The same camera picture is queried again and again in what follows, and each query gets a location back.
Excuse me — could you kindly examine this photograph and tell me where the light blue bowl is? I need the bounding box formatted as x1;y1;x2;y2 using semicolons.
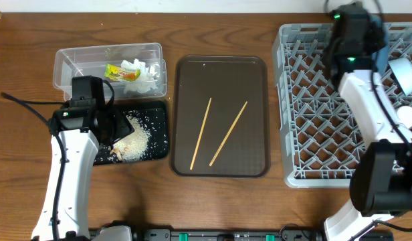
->
389;58;412;95

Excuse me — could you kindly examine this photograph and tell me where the yellow green snack wrapper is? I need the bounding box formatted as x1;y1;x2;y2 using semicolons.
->
104;64;140;82

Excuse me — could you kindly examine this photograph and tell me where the brown serving tray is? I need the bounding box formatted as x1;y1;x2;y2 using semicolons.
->
170;56;270;178

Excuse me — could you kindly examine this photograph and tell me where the white tissue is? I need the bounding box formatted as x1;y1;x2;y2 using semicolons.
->
120;59;160;94

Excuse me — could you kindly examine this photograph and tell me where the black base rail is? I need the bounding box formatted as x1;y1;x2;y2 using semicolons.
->
88;219;394;241

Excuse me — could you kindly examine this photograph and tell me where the dark blue plate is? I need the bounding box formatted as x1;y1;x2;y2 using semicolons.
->
371;15;389;76

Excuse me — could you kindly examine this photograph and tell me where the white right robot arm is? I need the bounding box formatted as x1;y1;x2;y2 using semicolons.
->
322;1;412;240

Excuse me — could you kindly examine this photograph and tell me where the black plastic tray bin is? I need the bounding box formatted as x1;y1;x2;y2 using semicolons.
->
92;100;170;166

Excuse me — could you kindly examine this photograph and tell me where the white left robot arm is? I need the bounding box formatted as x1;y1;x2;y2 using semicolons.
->
31;76;134;240

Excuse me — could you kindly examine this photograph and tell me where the wooden chopstick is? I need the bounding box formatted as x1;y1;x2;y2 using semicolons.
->
189;98;212;171
209;101;248;167

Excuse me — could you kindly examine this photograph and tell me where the white cup green inside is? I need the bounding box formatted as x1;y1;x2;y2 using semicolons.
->
397;106;412;129

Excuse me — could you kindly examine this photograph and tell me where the pile of rice leftovers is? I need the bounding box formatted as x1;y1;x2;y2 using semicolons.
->
95;110;169;163

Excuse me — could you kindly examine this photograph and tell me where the clear plastic waste bin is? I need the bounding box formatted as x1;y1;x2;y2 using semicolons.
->
53;43;167;100

